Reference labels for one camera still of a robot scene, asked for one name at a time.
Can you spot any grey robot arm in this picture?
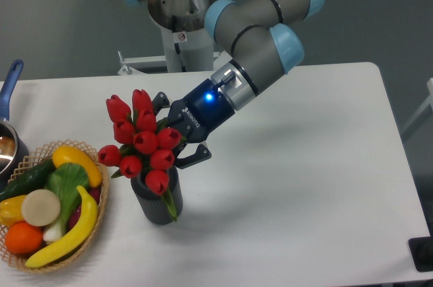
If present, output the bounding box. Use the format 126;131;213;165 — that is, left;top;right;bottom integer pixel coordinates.
124;0;325;169

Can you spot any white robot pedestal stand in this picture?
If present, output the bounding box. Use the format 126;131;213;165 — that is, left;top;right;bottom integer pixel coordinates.
118;0;219;75

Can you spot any dark grey ribbed vase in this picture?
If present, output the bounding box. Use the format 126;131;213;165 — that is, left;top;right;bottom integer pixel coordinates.
131;167;183;225

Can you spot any green bok choy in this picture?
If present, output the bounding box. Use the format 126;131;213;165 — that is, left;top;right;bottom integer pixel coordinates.
43;162;89;244

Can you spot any red tulip bouquet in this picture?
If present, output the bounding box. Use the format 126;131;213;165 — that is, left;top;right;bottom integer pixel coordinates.
98;89;185;206

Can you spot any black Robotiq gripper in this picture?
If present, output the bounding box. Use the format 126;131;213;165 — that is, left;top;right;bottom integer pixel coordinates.
152;79;235;169

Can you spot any beige round slice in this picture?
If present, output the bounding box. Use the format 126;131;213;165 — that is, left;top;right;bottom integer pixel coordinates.
21;189;60;227

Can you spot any black device at table edge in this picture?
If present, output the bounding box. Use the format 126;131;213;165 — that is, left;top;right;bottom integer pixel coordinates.
408;236;432;272

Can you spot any dark red vegetable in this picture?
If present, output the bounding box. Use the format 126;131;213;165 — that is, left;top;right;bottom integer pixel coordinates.
68;187;101;231

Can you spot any yellow bell pepper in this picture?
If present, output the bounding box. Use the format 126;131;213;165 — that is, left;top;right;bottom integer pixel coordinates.
1;195;26;227

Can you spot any woven wicker basket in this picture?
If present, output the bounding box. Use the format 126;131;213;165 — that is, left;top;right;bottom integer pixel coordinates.
1;139;110;274

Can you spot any blue-handled steel pot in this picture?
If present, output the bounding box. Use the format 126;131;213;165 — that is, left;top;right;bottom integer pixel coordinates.
1;60;29;191

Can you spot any white furniture frame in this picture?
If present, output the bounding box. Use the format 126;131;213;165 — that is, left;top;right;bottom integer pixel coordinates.
401;78;432;141

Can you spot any yellow banana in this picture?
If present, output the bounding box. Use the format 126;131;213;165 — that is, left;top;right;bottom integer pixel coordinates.
25;185;98;269

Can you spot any orange fruit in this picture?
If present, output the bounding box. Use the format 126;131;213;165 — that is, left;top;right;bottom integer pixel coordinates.
5;221;43;255

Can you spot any yellow squash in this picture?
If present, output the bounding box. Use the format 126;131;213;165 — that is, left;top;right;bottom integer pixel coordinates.
52;146;102;187

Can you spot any green cucumber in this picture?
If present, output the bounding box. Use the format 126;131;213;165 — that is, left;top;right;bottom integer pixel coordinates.
1;159;55;201

